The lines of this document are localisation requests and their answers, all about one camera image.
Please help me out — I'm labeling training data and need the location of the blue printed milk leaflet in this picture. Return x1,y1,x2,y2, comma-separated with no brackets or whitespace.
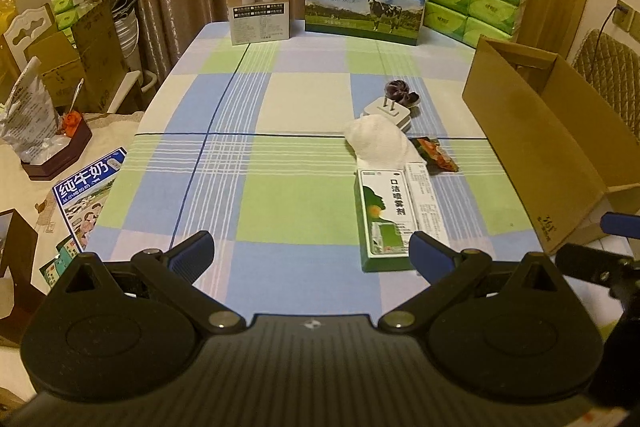
52,148,128,254

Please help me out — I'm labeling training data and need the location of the white crumpled tissue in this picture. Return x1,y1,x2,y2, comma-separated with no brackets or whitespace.
345,116,431,168

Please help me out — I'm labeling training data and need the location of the brown cardboard box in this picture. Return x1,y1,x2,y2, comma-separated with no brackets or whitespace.
461,36,640,256

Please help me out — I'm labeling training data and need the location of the beige product box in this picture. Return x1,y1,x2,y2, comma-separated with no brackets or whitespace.
223,0,292,46

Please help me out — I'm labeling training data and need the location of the white plug adapter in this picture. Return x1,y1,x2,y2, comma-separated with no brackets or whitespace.
361,95,415,134

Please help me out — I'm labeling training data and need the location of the quilted chair back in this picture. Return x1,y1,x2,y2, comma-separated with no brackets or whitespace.
570,28,640,142

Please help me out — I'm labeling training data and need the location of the green white medicine box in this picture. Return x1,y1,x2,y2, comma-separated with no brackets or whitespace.
355,163,448,274

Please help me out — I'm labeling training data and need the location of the small green leaflet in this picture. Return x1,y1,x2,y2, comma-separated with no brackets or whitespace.
42,237,82,294

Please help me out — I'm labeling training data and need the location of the white stool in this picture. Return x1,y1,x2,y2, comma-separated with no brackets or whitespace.
106,69,157,112

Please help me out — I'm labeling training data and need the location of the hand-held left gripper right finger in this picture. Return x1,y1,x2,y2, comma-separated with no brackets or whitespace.
377,231,576,335

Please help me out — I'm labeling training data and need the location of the dark open cardboard box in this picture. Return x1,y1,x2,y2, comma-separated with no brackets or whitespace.
25,0,130,114

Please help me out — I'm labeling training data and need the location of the dark brown box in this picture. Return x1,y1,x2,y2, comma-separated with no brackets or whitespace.
0,209,40,319

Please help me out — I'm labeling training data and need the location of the wall socket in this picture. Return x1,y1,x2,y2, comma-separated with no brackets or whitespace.
614,0,636,32

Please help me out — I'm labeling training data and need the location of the white carved chair back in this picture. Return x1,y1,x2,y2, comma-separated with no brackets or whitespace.
2,4,56,75

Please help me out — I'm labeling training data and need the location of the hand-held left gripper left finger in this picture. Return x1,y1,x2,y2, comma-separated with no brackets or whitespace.
47,231,246,336

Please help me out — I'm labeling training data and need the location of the metal spoon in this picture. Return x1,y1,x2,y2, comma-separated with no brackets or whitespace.
69,78,85,114

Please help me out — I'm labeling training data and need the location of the dark power cable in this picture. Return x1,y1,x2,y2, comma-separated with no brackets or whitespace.
596,7,624,58

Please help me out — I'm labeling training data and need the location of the orange and green snack packet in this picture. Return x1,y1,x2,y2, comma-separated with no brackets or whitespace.
409,136,460,174

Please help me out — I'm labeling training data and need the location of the dark red wooden tray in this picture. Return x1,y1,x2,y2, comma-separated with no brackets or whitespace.
20,117,94,180

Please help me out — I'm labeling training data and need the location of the checked tablecloth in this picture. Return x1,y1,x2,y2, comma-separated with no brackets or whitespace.
82,21,640,338

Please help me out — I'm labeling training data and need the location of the green tissue packet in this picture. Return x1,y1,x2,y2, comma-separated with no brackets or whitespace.
51,0,96,14
54,9,86,32

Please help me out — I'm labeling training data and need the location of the stack of white basins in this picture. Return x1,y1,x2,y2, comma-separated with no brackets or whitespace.
111,0,142,72

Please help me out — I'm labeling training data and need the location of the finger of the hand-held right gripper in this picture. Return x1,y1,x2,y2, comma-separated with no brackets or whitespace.
600,212,640,239
555,243,640,303

